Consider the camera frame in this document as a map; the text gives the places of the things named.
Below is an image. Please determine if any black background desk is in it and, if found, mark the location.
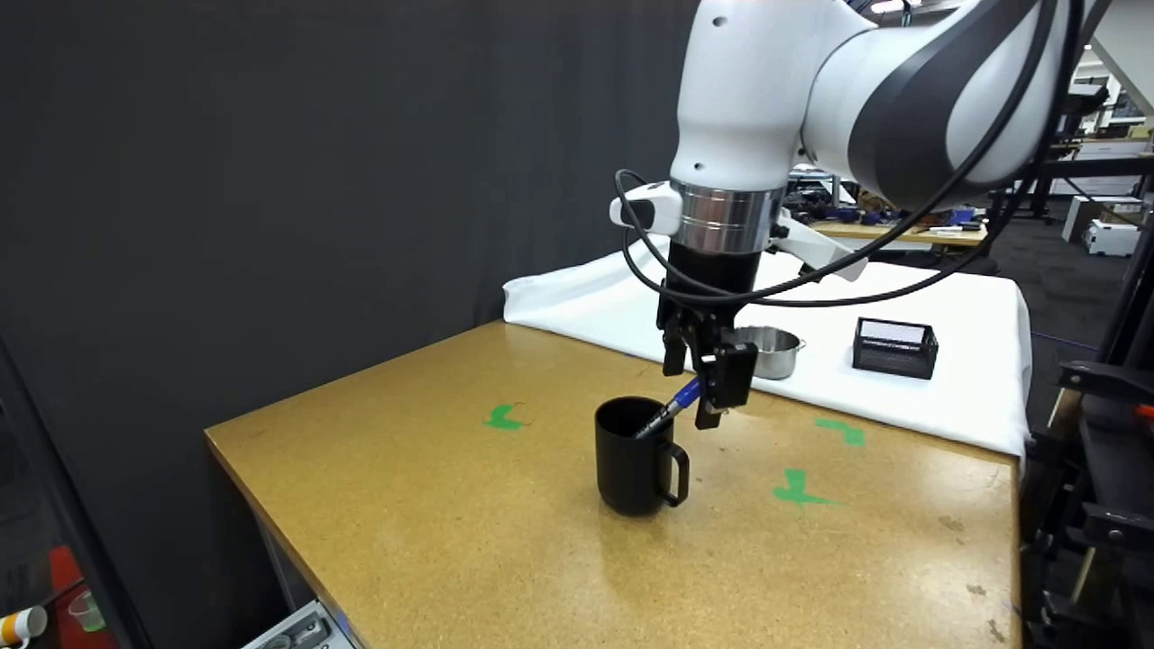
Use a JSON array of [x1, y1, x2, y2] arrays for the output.
[[992, 67, 1154, 234]]

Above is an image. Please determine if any small metal pot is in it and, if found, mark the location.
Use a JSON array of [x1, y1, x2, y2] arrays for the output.
[[731, 326, 807, 387]]

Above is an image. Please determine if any printed white sheet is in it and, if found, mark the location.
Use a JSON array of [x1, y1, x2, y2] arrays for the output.
[[241, 597, 360, 649]]

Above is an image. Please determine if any black box with white label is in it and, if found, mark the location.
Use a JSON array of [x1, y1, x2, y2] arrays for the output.
[[848, 315, 940, 382]]

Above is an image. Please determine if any white background box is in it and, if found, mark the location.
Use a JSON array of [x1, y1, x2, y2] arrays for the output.
[[1083, 214, 1142, 260]]

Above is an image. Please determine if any black mug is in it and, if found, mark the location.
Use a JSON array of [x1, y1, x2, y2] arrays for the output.
[[590, 394, 694, 524]]

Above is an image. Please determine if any white cylinder with yellow band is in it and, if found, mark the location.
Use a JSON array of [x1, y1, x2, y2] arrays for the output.
[[0, 603, 55, 649]]

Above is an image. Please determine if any white cloth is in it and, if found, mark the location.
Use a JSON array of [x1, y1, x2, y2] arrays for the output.
[[498, 232, 1036, 462]]

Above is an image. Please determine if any red object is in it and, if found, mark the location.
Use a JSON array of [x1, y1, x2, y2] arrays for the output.
[[45, 542, 120, 649]]

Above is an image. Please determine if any blue pen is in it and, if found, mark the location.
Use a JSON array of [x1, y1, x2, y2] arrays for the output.
[[630, 376, 706, 442]]

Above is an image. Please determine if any black backdrop curtain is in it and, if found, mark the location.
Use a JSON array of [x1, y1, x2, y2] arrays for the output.
[[0, 0, 718, 649]]

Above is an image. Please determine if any wooden background table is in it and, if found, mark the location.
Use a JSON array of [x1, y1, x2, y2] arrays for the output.
[[810, 214, 994, 260]]

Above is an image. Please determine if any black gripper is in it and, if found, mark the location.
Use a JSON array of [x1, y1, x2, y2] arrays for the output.
[[653, 238, 764, 433]]

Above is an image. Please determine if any black equipment frame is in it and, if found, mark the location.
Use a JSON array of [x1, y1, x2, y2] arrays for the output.
[[1017, 222, 1154, 649]]

